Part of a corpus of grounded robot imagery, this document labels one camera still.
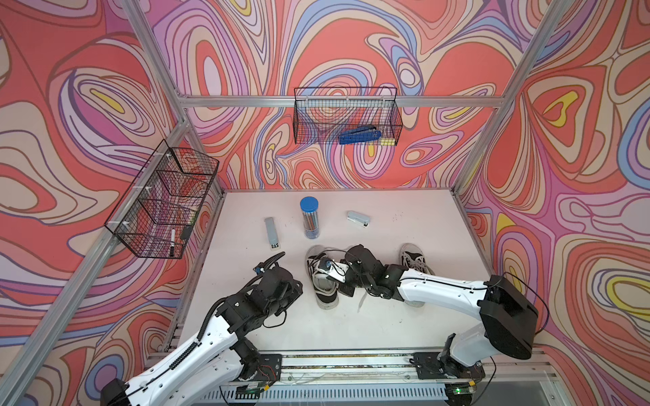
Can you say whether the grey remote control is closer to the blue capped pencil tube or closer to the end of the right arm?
the blue capped pencil tube

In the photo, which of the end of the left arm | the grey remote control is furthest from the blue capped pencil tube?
the end of the left arm

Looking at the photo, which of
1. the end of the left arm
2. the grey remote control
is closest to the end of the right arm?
the end of the left arm

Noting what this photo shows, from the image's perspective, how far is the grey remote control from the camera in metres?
0.99

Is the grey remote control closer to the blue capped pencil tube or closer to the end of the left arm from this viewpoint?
the blue capped pencil tube

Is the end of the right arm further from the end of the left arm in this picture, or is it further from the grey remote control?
the grey remote control
